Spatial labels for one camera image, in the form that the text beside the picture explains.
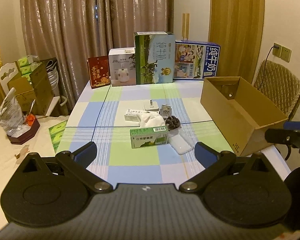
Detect clear plastic case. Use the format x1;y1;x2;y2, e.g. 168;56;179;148
168;129;193;155

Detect green medicine box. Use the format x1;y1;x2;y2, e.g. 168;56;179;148
130;126;168;148

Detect green tissue pack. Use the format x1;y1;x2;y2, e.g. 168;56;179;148
49;120;68;153

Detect quilted beige chair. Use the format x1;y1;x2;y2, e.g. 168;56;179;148
253;60;300;120

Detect open cardboard box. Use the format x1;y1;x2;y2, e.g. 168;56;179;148
200;77;288;157

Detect dark wooden tray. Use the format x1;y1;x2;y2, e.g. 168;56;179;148
7;118;40;145

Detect dark velvet scrunchie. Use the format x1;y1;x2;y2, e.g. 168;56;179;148
165;115;181;131

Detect white ointment box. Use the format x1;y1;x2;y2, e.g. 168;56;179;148
125;109;148;122

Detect checkered tablecloth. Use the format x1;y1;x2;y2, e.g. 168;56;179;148
58;77;290;186

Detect silver snack packet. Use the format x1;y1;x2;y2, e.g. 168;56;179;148
160;104;171;119

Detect white knitted cloth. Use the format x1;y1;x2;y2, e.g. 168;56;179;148
138;112;165;128

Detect silver foil bag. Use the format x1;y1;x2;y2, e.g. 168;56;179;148
0;87;25;137

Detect brown cardboard storage box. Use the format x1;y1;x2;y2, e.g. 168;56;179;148
8;63;54;115

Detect white power adapter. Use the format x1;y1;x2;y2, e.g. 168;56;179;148
143;100;160;112

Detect red gift box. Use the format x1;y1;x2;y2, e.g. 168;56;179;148
87;56;110;89

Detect blue milk carton box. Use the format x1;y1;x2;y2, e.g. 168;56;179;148
173;40;220;80

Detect white humidifier box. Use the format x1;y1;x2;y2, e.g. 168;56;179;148
108;47;136;87

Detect stacked green tissue packs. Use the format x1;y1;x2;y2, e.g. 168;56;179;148
16;55;41;84

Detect white carved chair back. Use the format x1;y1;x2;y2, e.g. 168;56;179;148
0;61;21;96

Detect wooden door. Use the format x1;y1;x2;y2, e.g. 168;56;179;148
208;0;265;82

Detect green milk carton box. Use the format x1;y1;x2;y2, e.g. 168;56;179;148
134;31;175;85

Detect brown curtain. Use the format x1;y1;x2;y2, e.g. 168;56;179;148
20;0;174;109

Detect wall power socket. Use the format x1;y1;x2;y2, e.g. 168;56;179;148
272;43;282;58

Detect black charging cable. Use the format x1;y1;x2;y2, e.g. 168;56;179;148
261;45;278;91

